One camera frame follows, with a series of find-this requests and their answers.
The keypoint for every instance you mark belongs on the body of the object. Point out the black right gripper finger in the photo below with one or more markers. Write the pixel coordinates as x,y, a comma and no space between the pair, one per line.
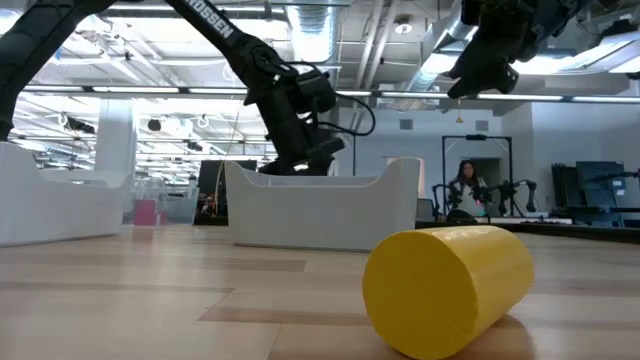
472,67
497,80

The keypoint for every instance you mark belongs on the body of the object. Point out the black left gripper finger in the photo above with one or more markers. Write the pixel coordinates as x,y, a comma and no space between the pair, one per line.
280,170
317,168

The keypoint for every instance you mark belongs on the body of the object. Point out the red rectangular block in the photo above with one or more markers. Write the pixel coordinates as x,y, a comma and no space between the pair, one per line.
146,212

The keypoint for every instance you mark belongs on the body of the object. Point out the black background robot arm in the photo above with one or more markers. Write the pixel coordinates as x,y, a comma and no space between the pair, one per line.
442,197
520,187

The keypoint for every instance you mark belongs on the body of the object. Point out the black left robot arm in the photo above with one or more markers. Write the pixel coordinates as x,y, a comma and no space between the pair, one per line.
225,30

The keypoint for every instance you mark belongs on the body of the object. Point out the silver metal tray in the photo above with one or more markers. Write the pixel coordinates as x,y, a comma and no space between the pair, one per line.
320,220

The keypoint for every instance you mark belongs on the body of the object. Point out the black background screen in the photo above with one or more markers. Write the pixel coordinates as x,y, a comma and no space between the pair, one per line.
210,180

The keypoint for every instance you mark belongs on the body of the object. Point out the clear plastic bin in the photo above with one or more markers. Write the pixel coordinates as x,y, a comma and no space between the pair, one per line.
182,210

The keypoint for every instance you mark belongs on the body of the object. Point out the person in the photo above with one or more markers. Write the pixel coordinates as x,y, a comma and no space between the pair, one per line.
467,192

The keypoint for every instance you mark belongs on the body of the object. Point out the black background monitors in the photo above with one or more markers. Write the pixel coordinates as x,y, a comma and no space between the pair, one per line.
595,185

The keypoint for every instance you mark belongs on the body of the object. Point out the yellow cylinder block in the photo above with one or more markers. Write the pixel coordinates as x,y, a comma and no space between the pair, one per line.
440,295

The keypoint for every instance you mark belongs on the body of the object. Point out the white plastic bin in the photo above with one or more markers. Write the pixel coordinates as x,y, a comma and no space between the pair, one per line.
50,210

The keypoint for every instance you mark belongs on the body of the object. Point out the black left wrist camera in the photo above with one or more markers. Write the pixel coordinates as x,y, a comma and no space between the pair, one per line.
317,92

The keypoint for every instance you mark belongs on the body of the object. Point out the black background gantry frame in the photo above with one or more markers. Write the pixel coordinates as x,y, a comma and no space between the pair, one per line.
443,165

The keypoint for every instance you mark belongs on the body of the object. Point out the black aluminium table frame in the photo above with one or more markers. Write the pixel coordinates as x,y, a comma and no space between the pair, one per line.
575,231

